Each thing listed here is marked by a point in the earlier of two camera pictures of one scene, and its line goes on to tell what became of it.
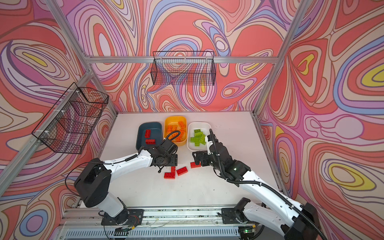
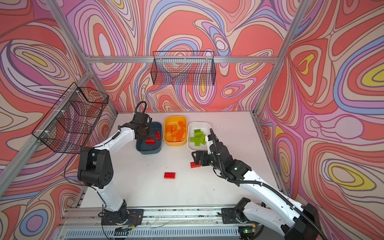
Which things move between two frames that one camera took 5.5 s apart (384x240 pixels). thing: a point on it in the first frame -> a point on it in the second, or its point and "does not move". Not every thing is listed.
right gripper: (204, 154) does not move
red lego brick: (150, 141) does not move
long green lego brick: (195, 139) does not move
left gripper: (174, 162) -> (151, 133)
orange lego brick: (181, 124) does not move
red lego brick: (182, 171) -> (157, 135)
